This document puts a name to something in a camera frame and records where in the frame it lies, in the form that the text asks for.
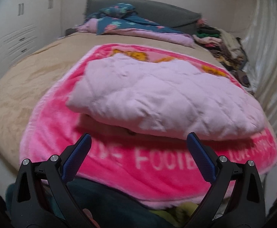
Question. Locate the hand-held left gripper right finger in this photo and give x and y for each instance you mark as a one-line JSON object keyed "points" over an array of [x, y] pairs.
{"points": [[200, 159]]}

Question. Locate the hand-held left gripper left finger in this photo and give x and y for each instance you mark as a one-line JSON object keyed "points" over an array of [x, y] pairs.
{"points": [[78, 158]]}

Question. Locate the pink quilted jacket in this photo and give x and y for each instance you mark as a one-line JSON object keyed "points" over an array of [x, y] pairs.
{"points": [[167, 99]]}

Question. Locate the pile of folded clothes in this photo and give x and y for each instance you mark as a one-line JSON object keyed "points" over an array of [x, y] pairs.
{"points": [[224, 45]]}

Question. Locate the person's left hand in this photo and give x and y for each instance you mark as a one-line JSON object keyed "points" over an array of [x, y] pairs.
{"points": [[87, 213]]}

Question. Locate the pink printed blanket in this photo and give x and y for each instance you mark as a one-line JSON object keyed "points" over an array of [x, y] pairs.
{"points": [[133, 161]]}

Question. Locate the person's yellow-green top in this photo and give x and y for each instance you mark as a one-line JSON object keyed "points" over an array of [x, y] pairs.
{"points": [[176, 210]]}

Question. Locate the person's teal pants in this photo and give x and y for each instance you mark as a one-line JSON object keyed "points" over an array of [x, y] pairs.
{"points": [[114, 206]]}

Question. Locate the white satin curtain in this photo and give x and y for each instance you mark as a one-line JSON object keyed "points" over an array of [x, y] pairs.
{"points": [[271, 64]]}

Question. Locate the beige bed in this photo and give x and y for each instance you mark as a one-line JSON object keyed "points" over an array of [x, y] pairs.
{"points": [[29, 80]]}

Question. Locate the white wardrobe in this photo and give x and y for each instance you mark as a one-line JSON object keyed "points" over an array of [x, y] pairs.
{"points": [[17, 33]]}

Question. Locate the teal floral quilt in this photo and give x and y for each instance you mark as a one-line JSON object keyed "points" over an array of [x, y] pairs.
{"points": [[129, 23]]}

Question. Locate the grey headboard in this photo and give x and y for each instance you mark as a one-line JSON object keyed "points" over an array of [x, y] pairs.
{"points": [[162, 11]]}

